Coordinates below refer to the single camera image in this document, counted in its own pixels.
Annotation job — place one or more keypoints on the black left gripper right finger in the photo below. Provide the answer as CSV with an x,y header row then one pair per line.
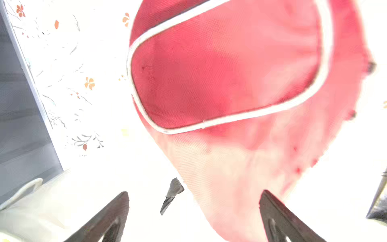
x,y
281,225

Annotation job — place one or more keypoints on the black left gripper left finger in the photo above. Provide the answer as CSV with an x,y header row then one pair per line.
x,y
107,225

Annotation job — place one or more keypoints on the maroon paddle case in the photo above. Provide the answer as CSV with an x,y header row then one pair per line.
x,y
239,57

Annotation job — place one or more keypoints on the cream canvas tote bag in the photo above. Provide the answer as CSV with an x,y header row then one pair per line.
x,y
378,208

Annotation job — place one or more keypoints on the white cup with pens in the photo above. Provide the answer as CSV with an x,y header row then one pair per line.
x,y
36,213

